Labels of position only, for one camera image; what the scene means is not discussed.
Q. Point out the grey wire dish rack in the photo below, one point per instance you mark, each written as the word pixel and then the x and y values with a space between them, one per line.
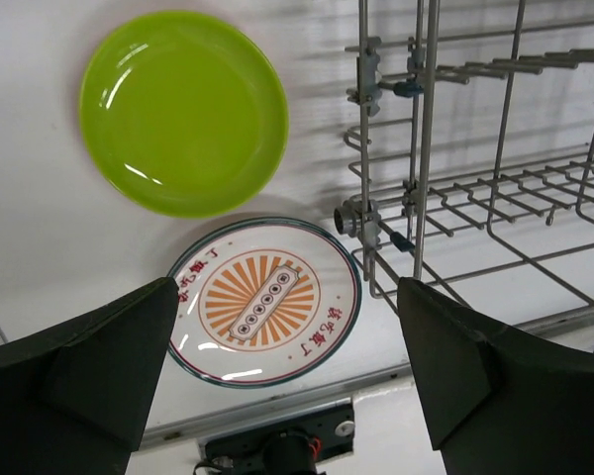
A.
pixel 475 155

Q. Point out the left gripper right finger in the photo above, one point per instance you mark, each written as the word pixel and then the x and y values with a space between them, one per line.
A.
pixel 495 399

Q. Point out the white plate orange sunburst pattern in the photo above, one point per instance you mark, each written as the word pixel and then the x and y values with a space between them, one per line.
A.
pixel 262 301

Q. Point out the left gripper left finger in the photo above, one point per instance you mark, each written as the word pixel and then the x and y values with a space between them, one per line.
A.
pixel 75 398

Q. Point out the lime green plate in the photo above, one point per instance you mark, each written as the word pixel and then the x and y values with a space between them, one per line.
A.
pixel 183 114

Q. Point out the front aluminium rail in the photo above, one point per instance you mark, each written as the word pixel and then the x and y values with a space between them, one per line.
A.
pixel 323 397

